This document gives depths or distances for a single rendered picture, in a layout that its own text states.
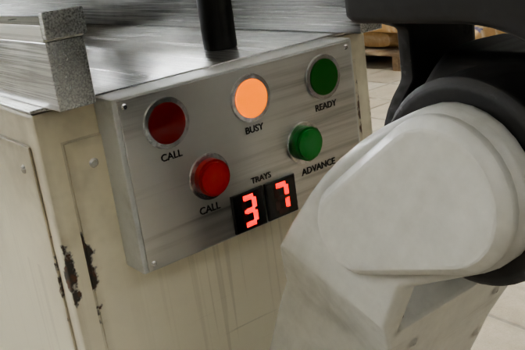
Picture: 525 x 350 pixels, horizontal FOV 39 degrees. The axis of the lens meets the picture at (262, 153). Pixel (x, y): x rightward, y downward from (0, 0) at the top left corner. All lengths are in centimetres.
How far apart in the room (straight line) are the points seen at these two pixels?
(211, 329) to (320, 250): 23
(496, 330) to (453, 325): 129
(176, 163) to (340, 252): 19
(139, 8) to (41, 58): 49
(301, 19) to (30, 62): 29
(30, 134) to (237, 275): 23
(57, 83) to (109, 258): 15
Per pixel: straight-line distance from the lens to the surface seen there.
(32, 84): 56
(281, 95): 62
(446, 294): 50
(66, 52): 52
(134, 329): 63
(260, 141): 62
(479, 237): 36
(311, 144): 64
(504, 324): 185
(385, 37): 480
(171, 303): 64
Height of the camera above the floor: 94
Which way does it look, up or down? 17 degrees down
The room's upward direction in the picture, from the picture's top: 8 degrees counter-clockwise
